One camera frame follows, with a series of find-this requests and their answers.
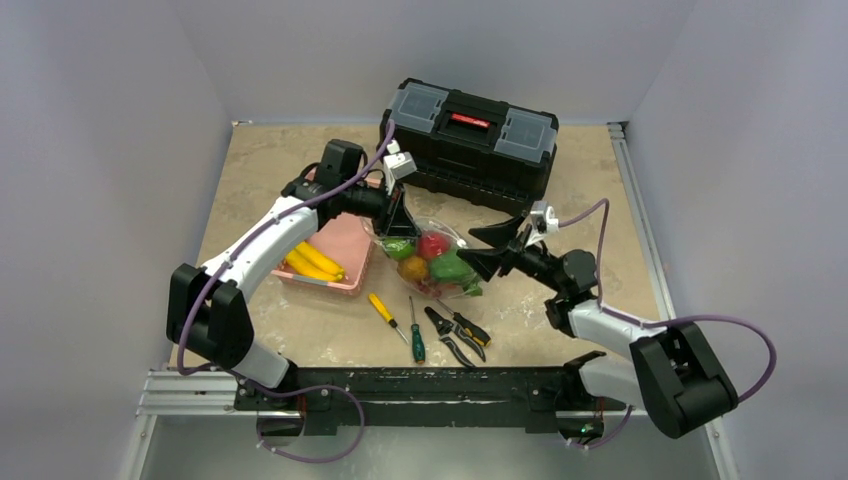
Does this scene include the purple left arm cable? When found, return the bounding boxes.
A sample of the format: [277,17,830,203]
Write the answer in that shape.
[174,119,397,378]

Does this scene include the black plastic toolbox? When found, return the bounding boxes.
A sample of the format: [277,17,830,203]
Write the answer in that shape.
[380,78,559,215]

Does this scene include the yellow toy banana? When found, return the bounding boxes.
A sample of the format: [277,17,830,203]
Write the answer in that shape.
[295,241,346,278]
[285,251,342,282]

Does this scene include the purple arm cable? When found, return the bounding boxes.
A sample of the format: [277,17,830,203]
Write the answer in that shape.
[555,197,779,405]
[174,119,397,378]

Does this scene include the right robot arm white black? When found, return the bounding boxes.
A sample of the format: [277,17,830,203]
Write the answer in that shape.
[458,216,741,439]

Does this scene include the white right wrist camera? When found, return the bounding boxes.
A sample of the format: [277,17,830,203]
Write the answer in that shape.
[526,200,560,246]

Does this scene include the red toy bell pepper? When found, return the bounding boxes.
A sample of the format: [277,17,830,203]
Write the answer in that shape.
[417,230,453,261]

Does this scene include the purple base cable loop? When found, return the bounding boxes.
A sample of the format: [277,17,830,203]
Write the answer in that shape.
[255,381,370,466]

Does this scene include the green toy melon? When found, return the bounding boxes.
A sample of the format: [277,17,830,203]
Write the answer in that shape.
[381,238,417,262]

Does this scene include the orange toy fruit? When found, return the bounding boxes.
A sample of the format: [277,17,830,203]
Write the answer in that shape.
[397,255,429,283]

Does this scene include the green toy bell pepper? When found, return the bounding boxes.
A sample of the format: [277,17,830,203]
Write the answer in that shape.
[428,250,483,297]

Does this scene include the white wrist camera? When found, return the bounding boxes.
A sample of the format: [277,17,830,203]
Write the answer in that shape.
[526,200,560,246]
[382,139,417,183]

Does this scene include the green handled screwdriver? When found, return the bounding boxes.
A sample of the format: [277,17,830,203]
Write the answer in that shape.
[408,296,426,365]

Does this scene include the pink plastic basket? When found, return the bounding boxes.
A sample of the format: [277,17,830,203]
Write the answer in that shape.
[272,214,374,296]

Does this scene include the clear zip top bag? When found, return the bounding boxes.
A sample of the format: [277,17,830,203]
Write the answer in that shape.
[361,217,483,299]

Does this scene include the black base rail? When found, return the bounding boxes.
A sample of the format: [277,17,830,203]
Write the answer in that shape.
[234,365,626,439]

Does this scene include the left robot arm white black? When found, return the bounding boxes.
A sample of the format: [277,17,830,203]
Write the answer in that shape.
[166,139,420,409]

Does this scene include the yellow toy banana lower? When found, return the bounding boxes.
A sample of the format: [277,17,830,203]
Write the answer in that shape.
[285,251,342,282]

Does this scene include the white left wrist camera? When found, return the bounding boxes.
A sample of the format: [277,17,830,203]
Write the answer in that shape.
[382,139,417,183]

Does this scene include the yellow handled screwdriver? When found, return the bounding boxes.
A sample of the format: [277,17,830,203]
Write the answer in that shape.
[368,293,410,345]

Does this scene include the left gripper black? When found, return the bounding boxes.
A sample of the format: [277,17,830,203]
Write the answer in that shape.
[340,175,421,238]

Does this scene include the black orange screwdriver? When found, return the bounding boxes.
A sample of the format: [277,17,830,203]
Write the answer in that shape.
[436,299,491,347]

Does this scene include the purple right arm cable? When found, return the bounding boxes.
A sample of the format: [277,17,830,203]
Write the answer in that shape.
[555,197,779,405]

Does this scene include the yellow toy banana upper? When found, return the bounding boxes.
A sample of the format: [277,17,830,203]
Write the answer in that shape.
[295,241,346,278]

